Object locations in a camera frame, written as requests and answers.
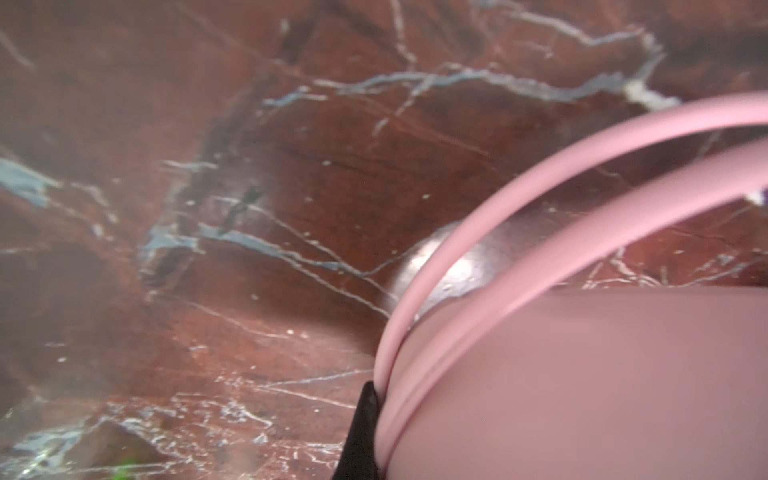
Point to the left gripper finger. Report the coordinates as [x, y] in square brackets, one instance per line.
[357, 459]

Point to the pink headphones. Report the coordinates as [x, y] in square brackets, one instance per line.
[519, 381]

